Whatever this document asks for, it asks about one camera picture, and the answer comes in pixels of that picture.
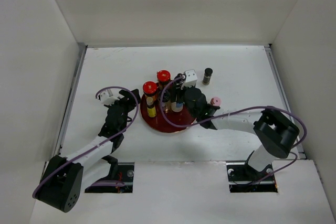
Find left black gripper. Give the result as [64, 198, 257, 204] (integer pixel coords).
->
[105, 89, 140, 133]

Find blue label silver lid jar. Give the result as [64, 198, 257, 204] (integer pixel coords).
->
[171, 95, 183, 113]

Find black cap brown spice bottle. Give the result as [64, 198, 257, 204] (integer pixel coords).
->
[158, 90, 171, 112]

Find red lid sauce jar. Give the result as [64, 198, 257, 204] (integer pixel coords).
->
[142, 81, 158, 102]
[156, 70, 171, 91]

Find yellow label small bottle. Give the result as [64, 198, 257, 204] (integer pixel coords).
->
[146, 97, 156, 118]

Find black cap pepper jar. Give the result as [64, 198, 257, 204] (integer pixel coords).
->
[202, 68, 213, 85]

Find pink lid spice jar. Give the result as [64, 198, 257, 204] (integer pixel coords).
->
[210, 97, 221, 107]

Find black cap white salt bottle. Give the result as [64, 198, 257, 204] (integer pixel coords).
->
[175, 73, 183, 79]

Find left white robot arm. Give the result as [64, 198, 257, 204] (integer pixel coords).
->
[32, 88, 141, 212]

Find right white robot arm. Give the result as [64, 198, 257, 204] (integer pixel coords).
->
[173, 78, 300, 180]

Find round red lacquer tray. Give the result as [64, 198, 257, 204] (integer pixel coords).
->
[140, 94, 196, 133]

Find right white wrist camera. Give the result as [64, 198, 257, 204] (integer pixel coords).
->
[182, 69, 197, 88]

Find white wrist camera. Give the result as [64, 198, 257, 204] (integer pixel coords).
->
[98, 89, 119, 105]
[182, 69, 197, 88]

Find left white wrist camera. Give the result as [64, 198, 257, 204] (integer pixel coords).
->
[98, 89, 119, 105]

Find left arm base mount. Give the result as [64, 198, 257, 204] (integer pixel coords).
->
[84, 156, 135, 194]

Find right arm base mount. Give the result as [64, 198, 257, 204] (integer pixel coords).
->
[226, 162, 278, 193]

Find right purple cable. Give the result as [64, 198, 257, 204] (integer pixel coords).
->
[159, 74, 307, 185]

